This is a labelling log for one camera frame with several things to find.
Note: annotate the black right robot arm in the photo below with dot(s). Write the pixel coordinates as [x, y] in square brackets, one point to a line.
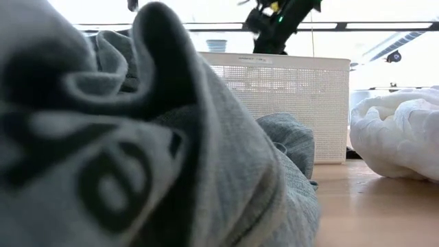
[305, 4]

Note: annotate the background black frame rail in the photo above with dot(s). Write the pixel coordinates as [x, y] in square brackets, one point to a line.
[393, 87]

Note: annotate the dark grey lettered underwear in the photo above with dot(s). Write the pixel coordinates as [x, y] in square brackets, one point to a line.
[103, 154]

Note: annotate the white lace garment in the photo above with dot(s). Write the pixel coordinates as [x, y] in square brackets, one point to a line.
[394, 137]

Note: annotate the small yellow tag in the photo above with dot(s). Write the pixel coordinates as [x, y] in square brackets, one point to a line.
[274, 6]

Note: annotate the light grey garment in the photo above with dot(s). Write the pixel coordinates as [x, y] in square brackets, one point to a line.
[288, 137]

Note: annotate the round silver ceiling duct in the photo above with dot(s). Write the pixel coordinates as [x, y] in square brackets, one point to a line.
[216, 45]

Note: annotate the white perforated plastic basket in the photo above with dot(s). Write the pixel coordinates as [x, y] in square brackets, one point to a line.
[291, 96]

